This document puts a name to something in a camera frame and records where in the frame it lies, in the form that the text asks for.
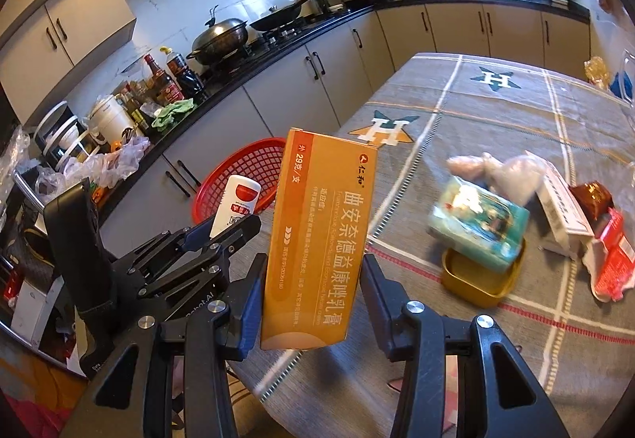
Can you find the white medicine box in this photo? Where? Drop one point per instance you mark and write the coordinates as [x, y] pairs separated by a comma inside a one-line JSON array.
[[560, 209]]

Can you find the dark red snack wrapper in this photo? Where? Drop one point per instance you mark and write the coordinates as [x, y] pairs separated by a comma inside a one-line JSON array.
[[593, 197]]

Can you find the clear plastic bag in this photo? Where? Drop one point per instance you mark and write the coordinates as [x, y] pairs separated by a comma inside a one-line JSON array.
[[516, 177]]

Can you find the red label sauce bottle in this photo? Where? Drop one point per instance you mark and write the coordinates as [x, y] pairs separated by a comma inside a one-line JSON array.
[[166, 90]]

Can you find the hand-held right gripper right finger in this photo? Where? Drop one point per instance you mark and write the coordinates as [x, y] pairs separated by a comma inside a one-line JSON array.
[[378, 304]]

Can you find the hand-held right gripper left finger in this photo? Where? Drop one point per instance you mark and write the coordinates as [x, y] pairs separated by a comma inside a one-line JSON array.
[[254, 309]]

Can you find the beige wall cabinets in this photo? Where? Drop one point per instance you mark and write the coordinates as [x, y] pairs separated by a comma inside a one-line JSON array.
[[74, 21]]

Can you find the black kitchen countertop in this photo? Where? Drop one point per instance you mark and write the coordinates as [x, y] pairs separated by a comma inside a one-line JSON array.
[[238, 75]]

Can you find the white countertop appliance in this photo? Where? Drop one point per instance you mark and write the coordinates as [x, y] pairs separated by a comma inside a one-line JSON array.
[[62, 135]]

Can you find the red white packet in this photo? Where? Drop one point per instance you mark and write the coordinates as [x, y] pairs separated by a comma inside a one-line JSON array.
[[615, 259]]

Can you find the yellow snack bag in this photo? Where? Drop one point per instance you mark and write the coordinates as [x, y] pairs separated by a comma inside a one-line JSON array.
[[597, 70]]

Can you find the white cardboard box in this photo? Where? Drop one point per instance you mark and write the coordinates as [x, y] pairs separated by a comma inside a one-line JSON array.
[[30, 306]]

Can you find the dark soy sauce bottle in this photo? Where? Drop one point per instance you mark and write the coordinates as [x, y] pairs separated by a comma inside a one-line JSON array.
[[191, 83]]

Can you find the blue plastic bag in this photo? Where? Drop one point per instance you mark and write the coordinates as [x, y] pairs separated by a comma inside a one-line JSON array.
[[624, 88]]

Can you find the grey star-print tablecloth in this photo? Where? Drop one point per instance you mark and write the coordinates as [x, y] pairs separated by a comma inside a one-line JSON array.
[[471, 130]]

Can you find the pinkish plastic wrap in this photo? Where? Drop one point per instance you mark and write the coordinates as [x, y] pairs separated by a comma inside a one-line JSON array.
[[469, 166]]

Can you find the group of condiment bottles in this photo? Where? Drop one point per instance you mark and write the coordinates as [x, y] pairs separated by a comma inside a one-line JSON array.
[[134, 105]]

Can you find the beige base cabinets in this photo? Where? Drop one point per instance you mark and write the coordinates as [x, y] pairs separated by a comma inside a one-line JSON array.
[[297, 85]]

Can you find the green cloth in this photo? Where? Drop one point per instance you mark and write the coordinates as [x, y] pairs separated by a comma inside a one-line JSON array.
[[171, 115]]

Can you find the red plastic basket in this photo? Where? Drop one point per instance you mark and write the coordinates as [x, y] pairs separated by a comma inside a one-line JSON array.
[[233, 160]]

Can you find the white electric kettle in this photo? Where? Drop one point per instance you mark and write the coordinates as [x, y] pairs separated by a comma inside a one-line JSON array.
[[111, 120]]

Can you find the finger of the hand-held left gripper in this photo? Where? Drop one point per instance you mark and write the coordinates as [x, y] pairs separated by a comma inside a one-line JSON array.
[[238, 232], [196, 237]]

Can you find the orange medicine box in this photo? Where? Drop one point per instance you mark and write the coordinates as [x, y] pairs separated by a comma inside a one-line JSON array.
[[317, 239]]

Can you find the crumpled clear plastic bags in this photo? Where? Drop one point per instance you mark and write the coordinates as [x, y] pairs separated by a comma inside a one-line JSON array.
[[119, 160]]

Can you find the white red tube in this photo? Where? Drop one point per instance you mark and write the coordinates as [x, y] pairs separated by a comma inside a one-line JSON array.
[[238, 199]]

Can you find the black gas stove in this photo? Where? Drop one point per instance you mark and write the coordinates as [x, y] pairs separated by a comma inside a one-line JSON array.
[[278, 38]]

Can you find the teal snack packet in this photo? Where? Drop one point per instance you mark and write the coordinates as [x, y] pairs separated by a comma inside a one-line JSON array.
[[476, 219]]

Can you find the black frying pan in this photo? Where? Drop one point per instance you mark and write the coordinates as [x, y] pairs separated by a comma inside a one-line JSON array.
[[278, 18]]

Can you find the wok with metal lid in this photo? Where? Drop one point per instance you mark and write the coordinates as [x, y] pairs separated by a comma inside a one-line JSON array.
[[221, 36]]

